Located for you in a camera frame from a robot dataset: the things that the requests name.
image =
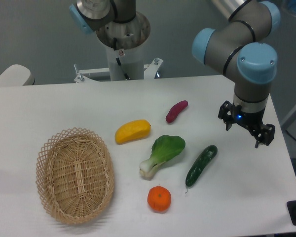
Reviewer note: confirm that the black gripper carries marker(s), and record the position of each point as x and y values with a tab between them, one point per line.
231	114

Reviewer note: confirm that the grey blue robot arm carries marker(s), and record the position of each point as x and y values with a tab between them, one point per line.
236	52

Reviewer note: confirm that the green cucumber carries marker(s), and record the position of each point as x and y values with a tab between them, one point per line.
199	165

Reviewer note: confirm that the purple sweet potato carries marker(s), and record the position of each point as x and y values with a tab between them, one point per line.
176	110

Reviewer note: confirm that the green bok choy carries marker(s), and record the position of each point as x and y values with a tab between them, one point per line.
164	149

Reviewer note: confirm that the yellow mango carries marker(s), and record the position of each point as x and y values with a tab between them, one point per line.
132	130

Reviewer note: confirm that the orange tangerine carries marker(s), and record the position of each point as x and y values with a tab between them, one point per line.
159	199

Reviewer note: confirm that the woven wicker basket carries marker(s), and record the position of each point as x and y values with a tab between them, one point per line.
75	176

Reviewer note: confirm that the white chair armrest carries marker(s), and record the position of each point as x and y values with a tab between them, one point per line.
16	75

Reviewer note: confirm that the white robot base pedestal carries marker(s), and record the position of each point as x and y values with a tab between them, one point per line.
124	45

